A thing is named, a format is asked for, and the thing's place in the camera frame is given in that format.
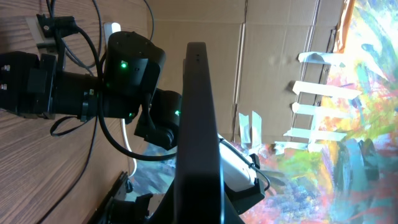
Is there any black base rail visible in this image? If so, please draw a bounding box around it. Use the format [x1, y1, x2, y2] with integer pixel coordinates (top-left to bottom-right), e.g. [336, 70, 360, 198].
[87, 172, 154, 224]

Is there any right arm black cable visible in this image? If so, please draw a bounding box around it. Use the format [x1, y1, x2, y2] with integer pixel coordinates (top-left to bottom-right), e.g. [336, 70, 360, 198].
[49, 24, 178, 162]

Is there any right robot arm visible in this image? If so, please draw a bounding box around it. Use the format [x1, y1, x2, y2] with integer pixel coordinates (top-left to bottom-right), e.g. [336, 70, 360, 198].
[1, 31, 270, 220]

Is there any white power strip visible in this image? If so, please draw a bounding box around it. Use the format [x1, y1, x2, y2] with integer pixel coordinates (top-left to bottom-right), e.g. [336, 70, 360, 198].
[103, 22, 121, 45]

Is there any black USB charging cable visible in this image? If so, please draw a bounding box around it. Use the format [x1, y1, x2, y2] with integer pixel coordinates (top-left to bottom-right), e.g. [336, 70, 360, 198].
[37, 0, 156, 224]

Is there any white power strip cord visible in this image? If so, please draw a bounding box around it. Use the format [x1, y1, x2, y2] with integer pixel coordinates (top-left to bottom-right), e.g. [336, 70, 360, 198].
[119, 118, 137, 177]

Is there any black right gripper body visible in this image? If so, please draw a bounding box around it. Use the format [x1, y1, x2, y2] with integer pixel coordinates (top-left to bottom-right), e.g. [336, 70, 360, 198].
[1, 51, 57, 119]

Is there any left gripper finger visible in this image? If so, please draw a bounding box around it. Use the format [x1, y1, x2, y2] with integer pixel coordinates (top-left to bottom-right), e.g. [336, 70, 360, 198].
[149, 42, 242, 224]

